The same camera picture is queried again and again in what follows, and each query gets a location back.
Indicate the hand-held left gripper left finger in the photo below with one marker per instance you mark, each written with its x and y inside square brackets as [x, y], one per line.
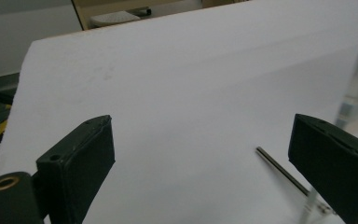
[77, 168]

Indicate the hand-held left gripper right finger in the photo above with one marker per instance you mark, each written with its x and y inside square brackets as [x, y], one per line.
[332, 161]

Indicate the metal frame pin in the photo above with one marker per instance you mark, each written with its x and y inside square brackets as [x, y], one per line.
[281, 170]

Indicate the yellow black tape strip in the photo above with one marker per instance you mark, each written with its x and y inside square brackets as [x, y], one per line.
[1, 129]

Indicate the white table mat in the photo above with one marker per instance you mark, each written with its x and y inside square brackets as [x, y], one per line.
[183, 93]

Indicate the white cabinet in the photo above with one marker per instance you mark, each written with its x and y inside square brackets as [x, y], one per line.
[18, 34]

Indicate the white perforated pad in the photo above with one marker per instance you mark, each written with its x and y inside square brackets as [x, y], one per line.
[113, 18]

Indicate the wooden desk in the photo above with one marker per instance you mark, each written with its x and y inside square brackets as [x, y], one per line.
[105, 6]

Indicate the black object under desk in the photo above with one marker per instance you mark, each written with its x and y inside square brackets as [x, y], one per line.
[144, 12]

